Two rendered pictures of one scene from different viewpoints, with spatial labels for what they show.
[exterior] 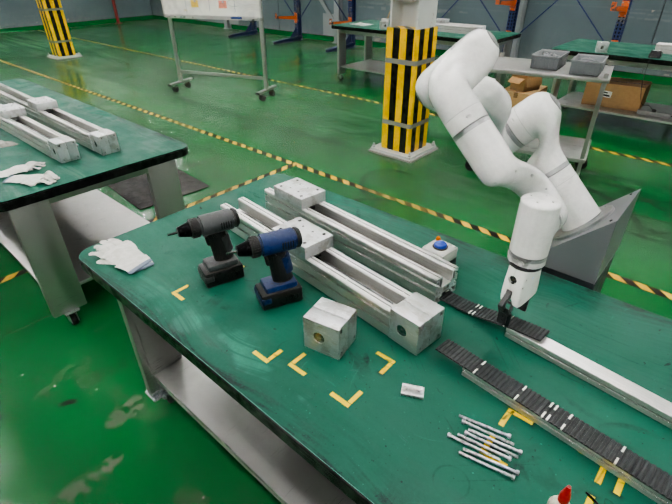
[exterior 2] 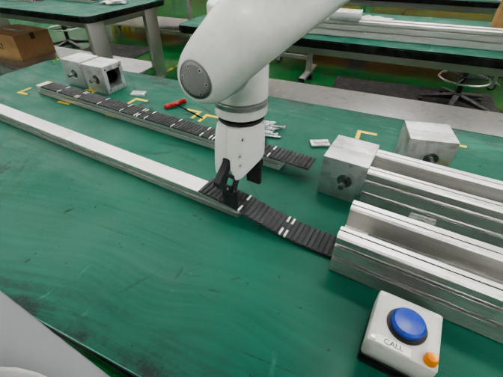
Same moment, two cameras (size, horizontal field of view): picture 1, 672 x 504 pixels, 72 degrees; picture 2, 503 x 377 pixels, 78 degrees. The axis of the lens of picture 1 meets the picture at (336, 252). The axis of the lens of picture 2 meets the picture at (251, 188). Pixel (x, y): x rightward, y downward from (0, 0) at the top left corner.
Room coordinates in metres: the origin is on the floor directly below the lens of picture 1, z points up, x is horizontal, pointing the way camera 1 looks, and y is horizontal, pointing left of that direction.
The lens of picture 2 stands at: (1.34, -0.57, 1.22)
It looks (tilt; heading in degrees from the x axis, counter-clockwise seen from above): 39 degrees down; 162
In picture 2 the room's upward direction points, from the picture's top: straight up
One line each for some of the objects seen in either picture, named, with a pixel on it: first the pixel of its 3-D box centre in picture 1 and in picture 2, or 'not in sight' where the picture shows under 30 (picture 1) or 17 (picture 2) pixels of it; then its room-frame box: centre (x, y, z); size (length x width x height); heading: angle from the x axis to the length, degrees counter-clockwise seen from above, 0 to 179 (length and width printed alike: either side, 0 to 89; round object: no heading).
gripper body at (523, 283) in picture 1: (521, 277); (242, 139); (0.89, -0.44, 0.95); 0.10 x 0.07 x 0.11; 132
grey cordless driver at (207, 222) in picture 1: (207, 249); not in sight; (1.13, 0.37, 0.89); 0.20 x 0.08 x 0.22; 121
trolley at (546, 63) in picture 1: (532, 111); not in sight; (3.87, -1.65, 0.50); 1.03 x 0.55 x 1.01; 60
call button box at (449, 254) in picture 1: (437, 255); (400, 331); (1.21, -0.32, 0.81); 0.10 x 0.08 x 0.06; 132
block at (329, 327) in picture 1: (332, 325); (424, 151); (0.87, 0.01, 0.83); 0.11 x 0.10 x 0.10; 150
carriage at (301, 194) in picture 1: (299, 196); not in sight; (1.52, 0.13, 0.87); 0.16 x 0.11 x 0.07; 42
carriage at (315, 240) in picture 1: (302, 240); not in sight; (1.20, 0.10, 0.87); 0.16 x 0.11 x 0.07; 42
